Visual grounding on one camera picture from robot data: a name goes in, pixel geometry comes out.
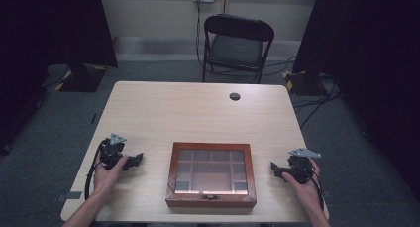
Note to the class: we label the grey floor tape strip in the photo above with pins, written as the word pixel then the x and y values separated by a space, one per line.
pixel 70 196

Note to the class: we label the black folding chair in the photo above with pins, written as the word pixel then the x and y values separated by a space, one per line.
pixel 236 48

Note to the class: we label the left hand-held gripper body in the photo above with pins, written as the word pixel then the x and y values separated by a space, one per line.
pixel 110 151

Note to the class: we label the person's right hand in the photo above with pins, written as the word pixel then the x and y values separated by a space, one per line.
pixel 305 189

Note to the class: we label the dark curtain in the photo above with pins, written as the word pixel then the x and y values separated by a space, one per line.
pixel 39 38
pixel 373 71

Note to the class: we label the black stand base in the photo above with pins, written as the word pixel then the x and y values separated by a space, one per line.
pixel 84 77
pixel 303 83

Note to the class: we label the wooden box with glass lid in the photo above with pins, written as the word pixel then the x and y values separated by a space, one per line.
pixel 211 174

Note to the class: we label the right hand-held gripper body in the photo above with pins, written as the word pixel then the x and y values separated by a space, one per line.
pixel 301 164

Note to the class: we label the person's left hand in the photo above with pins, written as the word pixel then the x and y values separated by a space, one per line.
pixel 105 177

